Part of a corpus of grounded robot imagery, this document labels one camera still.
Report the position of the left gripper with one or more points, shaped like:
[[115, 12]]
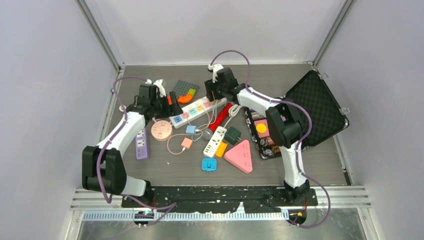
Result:
[[175, 109]]

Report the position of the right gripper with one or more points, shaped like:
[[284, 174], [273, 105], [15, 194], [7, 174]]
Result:
[[210, 87]]

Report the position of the white multicolour power strip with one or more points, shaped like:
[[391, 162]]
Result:
[[194, 110]]

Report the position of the dark green cube adapter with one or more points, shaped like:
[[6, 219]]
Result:
[[232, 135]]

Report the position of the purple power strip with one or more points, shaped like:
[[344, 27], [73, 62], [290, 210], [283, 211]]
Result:
[[141, 145]]

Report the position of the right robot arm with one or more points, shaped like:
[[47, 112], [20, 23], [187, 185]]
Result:
[[288, 124]]

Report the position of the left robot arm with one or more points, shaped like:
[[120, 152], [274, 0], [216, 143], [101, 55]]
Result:
[[103, 169]]

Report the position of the light blue charger plug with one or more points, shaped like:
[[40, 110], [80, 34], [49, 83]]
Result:
[[192, 130]]

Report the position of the pink charger plug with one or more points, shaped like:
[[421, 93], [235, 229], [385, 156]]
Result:
[[186, 143]]

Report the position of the blue plug adapter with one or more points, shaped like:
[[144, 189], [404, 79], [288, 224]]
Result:
[[209, 164]]

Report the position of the orange curved block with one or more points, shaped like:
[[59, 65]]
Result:
[[188, 97]]

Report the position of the grey building baseplate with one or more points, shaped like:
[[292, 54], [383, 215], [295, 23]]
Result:
[[182, 88]]

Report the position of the pink round socket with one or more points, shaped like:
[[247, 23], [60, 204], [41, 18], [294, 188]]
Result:
[[161, 130]]

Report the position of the red glitter microphone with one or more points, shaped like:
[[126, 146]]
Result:
[[222, 115]]

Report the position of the small white power strip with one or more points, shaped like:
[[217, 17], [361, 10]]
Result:
[[213, 144]]

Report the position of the yellow curved block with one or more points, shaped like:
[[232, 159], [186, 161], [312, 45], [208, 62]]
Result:
[[220, 151]]

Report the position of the pink triangular socket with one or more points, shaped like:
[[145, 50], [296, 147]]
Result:
[[240, 156]]

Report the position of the black poker chip case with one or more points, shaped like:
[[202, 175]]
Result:
[[312, 93]]

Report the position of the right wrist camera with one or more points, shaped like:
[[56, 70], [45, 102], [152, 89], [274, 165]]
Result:
[[214, 68]]

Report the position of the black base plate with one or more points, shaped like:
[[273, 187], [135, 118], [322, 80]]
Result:
[[226, 199]]

